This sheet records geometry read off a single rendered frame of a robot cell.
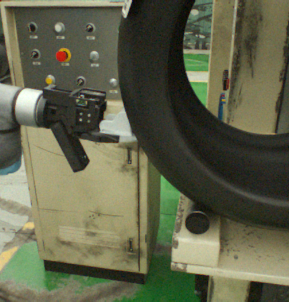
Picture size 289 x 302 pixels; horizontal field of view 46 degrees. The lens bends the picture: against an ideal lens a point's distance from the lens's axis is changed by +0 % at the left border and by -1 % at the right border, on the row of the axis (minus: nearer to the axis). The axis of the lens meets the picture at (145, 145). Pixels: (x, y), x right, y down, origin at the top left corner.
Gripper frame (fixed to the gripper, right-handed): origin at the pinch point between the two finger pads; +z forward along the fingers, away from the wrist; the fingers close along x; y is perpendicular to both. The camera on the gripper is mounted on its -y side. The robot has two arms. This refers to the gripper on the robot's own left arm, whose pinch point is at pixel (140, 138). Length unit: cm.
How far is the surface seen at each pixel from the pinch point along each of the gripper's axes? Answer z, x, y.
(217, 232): 17.9, -6.0, -13.6
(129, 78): -1.2, -10.8, 14.1
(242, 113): 21.6, 27.7, 0.3
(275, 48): 25.6, 27.7, 17.8
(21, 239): -74, 83, -112
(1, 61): -218, 303, -69
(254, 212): 21.8, -12.0, -3.9
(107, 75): -26, 65, -5
